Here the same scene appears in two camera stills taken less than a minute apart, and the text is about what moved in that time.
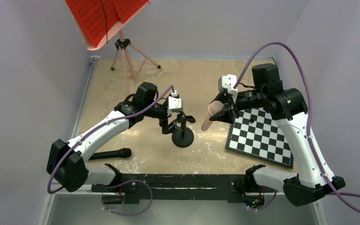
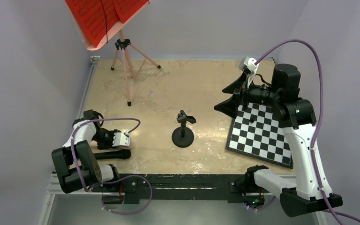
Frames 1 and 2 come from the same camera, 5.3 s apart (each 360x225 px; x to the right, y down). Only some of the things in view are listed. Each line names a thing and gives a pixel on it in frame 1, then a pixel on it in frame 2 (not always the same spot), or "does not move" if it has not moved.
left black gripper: (166, 127) → (109, 146)
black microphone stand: (184, 138) does not move
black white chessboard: (255, 133) does not move
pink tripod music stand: (133, 58) does not move
